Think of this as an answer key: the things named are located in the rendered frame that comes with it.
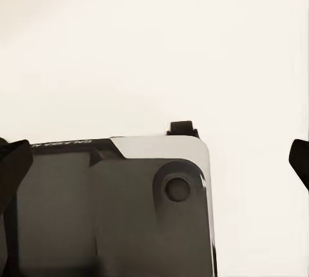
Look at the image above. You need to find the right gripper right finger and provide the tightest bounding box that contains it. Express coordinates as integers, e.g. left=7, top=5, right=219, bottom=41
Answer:
left=288, top=139, right=309, bottom=191

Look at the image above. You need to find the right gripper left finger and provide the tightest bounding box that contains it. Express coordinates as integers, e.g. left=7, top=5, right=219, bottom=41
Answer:
left=0, top=139, right=33, bottom=217

